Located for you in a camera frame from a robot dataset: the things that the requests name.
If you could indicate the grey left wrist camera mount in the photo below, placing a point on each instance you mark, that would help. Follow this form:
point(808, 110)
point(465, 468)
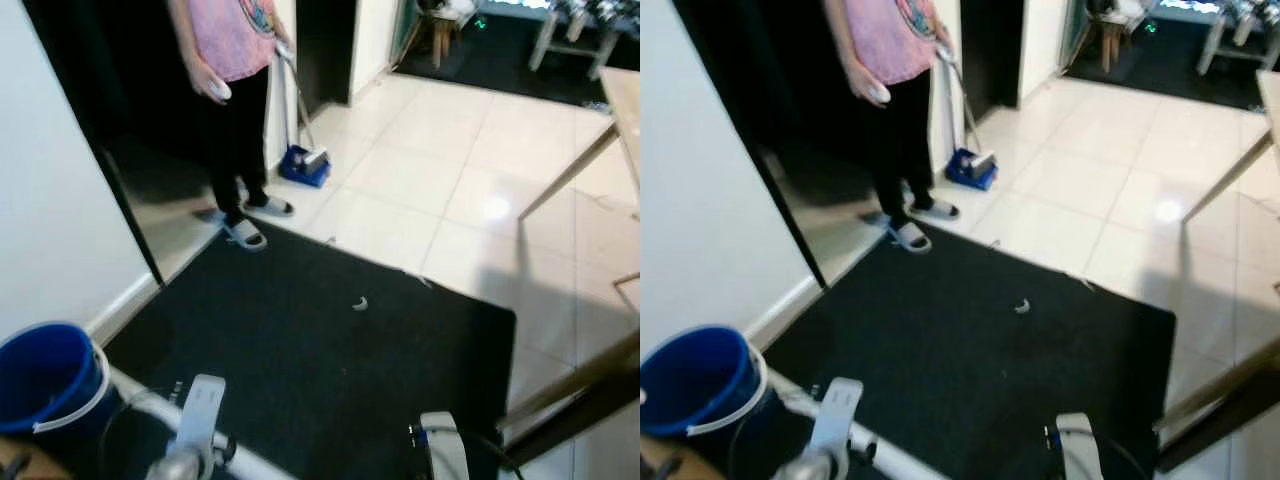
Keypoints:
point(200, 410)
point(838, 410)

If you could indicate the person in pink shirt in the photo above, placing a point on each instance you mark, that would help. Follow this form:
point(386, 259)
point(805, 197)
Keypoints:
point(230, 40)
point(885, 40)

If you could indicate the blue plastic bucket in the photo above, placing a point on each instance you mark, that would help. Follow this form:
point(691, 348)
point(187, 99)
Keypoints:
point(700, 385)
point(45, 380)

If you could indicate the black floor mat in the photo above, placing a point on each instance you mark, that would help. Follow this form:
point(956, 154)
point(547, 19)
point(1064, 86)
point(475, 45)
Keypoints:
point(960, 370)
point(300, 370)

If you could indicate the grey slipper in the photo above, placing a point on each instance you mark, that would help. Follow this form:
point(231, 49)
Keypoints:
point(245, 235)
point(937, 209)
point(910, 237)
point(272, 207)

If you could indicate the white pole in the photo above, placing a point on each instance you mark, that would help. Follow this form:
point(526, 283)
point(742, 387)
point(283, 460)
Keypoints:
point(790, 395)
point(140, 397)

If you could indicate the pale wooden desk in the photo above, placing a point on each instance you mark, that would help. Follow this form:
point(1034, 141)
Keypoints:
point(1270, 100)
point(625, 110)

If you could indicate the brown wooden board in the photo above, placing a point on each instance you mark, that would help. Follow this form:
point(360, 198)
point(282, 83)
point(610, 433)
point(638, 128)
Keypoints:
point(665, 460)
point(25, 460)

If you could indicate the dark room carpet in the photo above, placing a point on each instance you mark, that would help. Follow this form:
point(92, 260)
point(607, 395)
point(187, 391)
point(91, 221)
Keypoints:
point(1170, 65)
point(500, 65)

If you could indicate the wooden stool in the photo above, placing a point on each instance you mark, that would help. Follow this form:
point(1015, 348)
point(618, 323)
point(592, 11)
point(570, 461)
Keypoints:
point(440, 28)
point(1105, 30)

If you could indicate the white metal table frame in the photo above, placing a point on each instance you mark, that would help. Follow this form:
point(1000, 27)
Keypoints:
point(1215, 40)
point(548, 40)

